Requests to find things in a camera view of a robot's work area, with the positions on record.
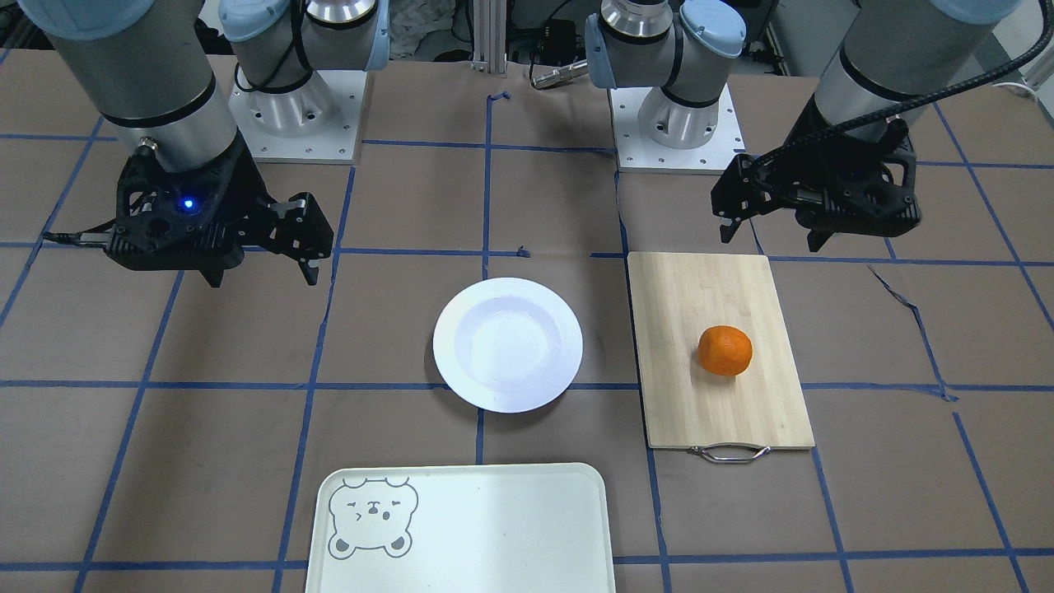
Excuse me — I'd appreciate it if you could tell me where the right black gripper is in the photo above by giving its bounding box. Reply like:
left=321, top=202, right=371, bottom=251
left=103, top=133, right=334, bottom=288

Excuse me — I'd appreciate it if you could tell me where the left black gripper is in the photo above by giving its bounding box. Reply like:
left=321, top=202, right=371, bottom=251
left=711, top=118, right=920, bottom=253

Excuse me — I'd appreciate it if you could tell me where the orange fruit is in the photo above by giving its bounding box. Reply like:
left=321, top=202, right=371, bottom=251
left=697, top=325, right=753, bottom=376

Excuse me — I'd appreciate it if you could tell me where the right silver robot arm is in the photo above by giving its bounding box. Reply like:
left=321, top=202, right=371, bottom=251
left=21, top=1, right=390, bottom=286

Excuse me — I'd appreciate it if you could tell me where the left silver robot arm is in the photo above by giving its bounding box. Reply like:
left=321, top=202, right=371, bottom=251
left=585, top=1, right=1052, bottom=252

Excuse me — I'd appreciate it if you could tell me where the cream bear tray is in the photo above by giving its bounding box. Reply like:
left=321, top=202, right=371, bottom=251
left=305, top=462, right=617, bottom=592

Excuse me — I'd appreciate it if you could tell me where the wooden cutting board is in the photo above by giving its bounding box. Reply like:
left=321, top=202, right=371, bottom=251
left=627, top=252, right=814, bottom=463

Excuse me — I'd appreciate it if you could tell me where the white round plate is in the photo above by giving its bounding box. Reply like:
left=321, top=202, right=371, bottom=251
left=432, top=278, right=584, bottom=413

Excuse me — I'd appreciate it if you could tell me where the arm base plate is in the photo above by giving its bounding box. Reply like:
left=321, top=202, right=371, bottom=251
left=609, top=86, right=746, bottom=175
left=229, top=70, right=369, bottom=165

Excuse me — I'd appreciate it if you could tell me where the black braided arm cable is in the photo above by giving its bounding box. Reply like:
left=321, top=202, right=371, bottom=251
left=745, top=0, right=1054, bottom=178

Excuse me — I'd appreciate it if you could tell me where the aluminium frame post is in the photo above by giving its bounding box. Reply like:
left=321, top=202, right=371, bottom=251
left=471, top=0, right=508, bottom=77

